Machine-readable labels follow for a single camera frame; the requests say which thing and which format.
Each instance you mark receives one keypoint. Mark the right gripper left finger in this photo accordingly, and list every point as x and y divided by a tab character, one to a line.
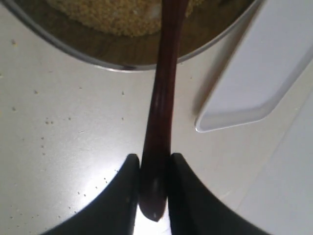
113	211

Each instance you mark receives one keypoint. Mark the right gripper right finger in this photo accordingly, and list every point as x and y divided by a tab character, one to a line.
195	210

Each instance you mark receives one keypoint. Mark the dark red wooden spoon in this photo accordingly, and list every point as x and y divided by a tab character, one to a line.
157	144

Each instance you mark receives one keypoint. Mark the steel bowl of yellow grain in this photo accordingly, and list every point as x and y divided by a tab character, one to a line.
123	35

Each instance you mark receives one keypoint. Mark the white rectangular plastic tray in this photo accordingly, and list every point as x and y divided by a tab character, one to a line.
272	53

